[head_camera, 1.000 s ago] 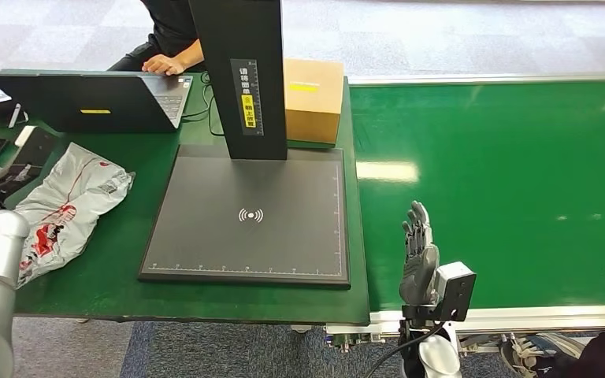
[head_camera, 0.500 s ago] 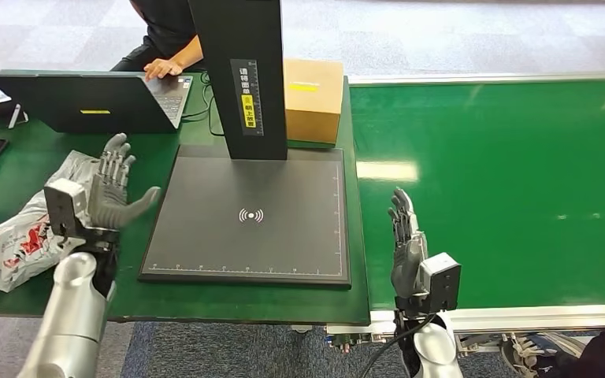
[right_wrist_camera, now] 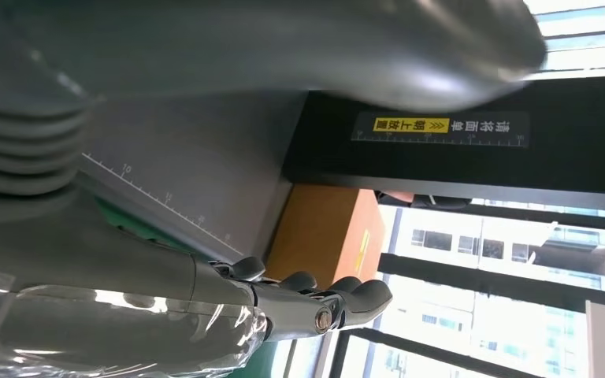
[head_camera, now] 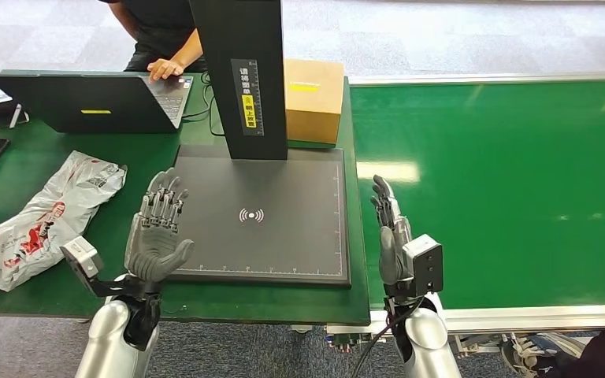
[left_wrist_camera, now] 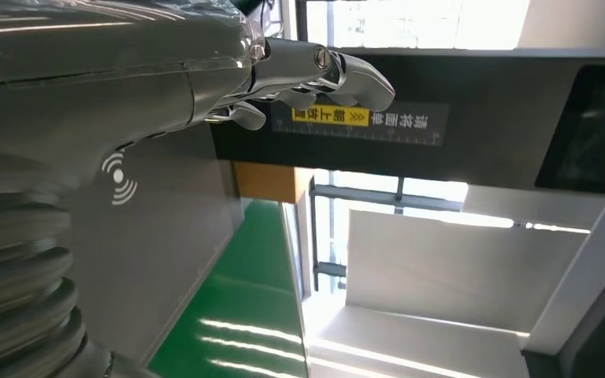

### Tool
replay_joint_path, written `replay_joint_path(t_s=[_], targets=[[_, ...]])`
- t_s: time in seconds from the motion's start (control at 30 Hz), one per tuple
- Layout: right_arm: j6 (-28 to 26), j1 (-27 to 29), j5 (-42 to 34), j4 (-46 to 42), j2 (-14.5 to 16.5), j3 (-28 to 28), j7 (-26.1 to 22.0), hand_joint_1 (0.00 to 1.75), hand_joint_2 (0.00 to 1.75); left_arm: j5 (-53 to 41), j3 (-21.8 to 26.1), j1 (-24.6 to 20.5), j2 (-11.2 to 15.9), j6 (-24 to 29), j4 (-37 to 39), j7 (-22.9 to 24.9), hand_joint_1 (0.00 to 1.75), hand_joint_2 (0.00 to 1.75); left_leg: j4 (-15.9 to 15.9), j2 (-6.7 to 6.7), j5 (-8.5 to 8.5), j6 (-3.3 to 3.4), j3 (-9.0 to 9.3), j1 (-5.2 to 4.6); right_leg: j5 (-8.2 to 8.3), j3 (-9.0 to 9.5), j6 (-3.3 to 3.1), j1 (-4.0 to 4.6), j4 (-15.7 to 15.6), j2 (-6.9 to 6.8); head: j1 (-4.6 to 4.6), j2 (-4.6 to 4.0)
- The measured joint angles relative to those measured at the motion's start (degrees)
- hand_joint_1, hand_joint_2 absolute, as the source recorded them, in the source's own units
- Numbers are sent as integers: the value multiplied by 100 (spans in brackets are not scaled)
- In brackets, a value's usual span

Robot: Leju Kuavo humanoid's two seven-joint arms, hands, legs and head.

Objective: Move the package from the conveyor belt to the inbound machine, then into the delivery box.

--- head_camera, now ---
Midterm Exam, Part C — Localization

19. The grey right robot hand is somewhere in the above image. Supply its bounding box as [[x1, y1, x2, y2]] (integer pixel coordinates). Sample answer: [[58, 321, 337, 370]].
[[370, 174, 413, 287]]

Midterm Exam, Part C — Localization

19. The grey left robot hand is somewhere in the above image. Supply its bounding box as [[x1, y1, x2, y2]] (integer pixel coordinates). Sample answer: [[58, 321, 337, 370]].
[[124, 168, 195, 284]]

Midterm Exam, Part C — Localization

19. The white red printed mailer package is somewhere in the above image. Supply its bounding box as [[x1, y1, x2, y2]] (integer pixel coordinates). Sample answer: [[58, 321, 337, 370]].
[[0, 150, 128, 293]]

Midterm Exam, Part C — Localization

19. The black inbound scanner machine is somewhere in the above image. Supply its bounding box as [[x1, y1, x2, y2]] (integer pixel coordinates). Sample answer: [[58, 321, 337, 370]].
[[164, 0, 352, 289]]

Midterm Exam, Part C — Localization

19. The green conveyor belt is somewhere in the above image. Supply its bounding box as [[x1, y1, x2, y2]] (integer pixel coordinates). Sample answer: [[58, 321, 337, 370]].
[[349, 80, 605, 311]]

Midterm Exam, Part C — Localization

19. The brown cardboard delivery box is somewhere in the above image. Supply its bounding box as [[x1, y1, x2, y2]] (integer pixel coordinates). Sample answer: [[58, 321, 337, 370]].
[[284, 58, 345, 146]]

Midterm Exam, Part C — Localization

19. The black open laptop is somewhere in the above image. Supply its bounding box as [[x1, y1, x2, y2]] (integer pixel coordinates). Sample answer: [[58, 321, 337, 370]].
[[0, 72, 195, 134]]

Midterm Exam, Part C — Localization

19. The white phone stand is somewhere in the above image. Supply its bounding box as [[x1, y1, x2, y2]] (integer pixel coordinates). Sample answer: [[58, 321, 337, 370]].
[[0, 103, 30, 130]]

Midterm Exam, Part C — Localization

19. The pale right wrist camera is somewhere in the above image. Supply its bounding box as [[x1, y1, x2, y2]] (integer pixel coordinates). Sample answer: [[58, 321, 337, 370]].
[[403, 234, 444, 296]]

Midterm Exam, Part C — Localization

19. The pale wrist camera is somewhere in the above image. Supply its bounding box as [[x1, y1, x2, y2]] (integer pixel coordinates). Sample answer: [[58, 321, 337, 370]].
[[403, 234, 444, 296], [61, 235, 106, 298]]

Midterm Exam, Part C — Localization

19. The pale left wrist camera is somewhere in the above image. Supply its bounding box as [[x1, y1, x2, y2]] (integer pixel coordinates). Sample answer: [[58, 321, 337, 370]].
[[61, 235, 106, 298]]

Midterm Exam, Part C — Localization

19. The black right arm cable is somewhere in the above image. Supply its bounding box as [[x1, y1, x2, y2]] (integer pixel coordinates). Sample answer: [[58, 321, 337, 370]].
[[351, 297, 424, 378]]

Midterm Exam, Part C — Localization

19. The metal bracket under conveyor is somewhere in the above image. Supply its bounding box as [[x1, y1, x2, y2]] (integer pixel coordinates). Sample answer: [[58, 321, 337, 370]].
[[325, 324, 387, 351]]

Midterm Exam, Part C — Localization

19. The black cable on desk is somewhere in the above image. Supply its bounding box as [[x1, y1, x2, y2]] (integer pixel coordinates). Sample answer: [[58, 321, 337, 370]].
[[182, 70, 228, 138]]

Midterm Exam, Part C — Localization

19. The aluminium conveyor frame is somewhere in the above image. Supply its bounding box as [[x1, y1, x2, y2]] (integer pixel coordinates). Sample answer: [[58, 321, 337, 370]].
[[327, 72, 605, 335]]

